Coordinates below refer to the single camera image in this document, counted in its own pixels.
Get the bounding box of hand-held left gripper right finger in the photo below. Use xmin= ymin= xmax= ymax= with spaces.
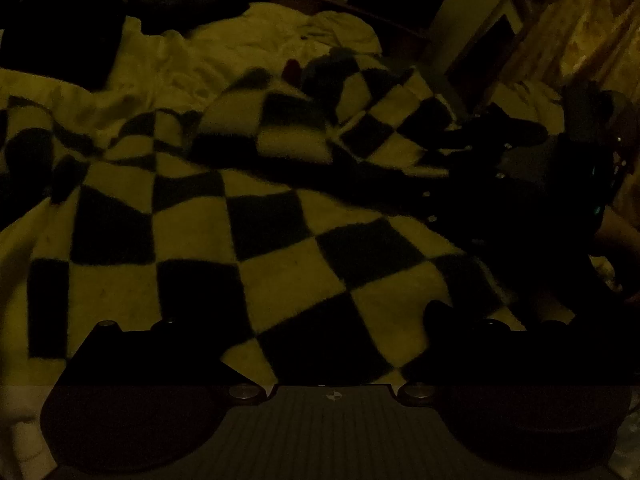
xmin=399 ymin=301 xmax=617 ymax=407

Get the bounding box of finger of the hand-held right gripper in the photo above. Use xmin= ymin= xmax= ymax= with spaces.
xmin=400 ymin=167 xmax=503 ymax=228
xmin=440 ymin=109 xmax=549 ymax=155

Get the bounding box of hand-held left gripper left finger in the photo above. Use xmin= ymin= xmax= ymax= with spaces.
xmin=50 ymin=319 xmax=264 ymax=404

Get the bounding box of checkered fleece blanket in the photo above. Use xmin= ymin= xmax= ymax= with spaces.
xmin=0 ymin=55 xmax=531 ymax=386

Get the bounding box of person's right forearm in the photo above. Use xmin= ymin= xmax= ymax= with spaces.
xmin=592 ymin=207 xmax=640 ymax=306

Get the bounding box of dark framed panel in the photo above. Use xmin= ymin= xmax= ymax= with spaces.
xmin=447 ymin=12 xmax=521 ymax=81

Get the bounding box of floral curtain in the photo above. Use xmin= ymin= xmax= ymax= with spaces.
xmin=500 ymin=0 xmax=640 ymax=111

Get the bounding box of dark folded garment red trim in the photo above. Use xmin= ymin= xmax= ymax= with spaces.
xmin=282 ymin=52 xmax=361 ymax=91

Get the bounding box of small cream cloth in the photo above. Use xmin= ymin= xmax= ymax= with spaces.
xmin=300 ymin=10 xmax=383 ymax=56

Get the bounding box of floral cream duvet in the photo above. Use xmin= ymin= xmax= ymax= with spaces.
xmin=0 ymin=2 xmax=640 ymax=480

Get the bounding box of black garment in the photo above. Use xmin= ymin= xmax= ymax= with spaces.
xmin=0 ymin=0 xmax=126 ymax=86

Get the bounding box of white post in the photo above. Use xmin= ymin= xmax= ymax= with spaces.
xmin=430 ymin=0 xmax=506 ymax=61

